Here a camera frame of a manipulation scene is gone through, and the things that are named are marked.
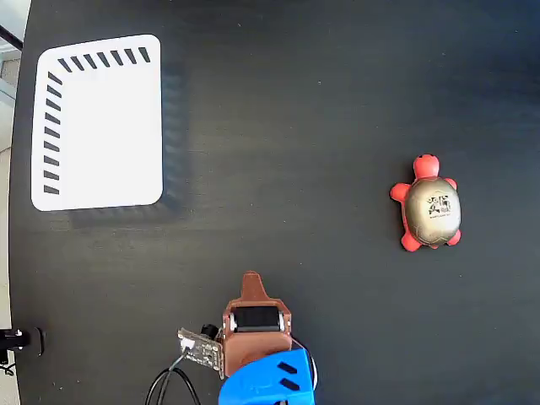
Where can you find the bare camera circuit board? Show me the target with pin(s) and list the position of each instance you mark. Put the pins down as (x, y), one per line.
(202, 350)

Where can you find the red turtle toy gold shell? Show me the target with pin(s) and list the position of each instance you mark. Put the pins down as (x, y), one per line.
(430, 211)

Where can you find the brown gripper black motor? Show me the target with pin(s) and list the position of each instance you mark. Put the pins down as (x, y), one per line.
(256, 347)

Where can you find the black table clamp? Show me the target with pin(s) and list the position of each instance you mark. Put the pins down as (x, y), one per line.
(21, 339)

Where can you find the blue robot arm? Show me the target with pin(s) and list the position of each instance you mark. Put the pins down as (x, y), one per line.
(266, 379)

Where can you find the black metal bar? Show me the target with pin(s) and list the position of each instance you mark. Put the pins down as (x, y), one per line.
(10, 36)

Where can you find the white slotted tray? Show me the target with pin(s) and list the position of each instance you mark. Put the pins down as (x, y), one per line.
(109, 131)

